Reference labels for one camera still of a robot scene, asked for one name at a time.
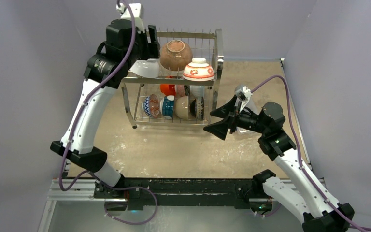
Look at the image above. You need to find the plain white bowl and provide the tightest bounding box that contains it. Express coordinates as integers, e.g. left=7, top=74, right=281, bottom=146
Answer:
left=130, top=58, right=160, bottom=79

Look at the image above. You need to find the brown-rimmed white bowl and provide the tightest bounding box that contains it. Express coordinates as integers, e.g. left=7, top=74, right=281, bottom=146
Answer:
left=159, top=40, right=194, bottom=72

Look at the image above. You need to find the steel two-tier dish rack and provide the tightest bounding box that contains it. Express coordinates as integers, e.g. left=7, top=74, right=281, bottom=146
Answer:
left=121, top=29, right=224, bottom=129

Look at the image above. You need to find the beige speckled bowl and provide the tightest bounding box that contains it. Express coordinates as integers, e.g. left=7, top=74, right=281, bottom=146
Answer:
left=175, top=96, right=189, bottom=120

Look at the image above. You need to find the red floral pattern bowl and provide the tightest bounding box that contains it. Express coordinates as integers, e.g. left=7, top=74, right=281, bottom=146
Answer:
left=182, top=58, right=215, bottom=82

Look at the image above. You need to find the red geometric pattern bowl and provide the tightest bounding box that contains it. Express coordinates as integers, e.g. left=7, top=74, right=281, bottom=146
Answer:
left=142, top=94, right=160, bottom=118

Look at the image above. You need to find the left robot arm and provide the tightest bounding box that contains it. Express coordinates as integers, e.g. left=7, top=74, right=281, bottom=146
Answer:
left=50, top=19, right=160, bottom=198

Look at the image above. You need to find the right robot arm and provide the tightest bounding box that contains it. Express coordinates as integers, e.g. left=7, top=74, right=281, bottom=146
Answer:
left=203, top=96, right=355, bottom=232

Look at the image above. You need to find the clear plastic screw box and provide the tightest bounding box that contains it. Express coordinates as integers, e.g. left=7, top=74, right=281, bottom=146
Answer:
left=236, top=98, right=259, bottom=134

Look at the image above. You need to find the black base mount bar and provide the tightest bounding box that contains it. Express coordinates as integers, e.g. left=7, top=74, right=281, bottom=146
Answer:
left=94, top=177, right=278, bottom=214

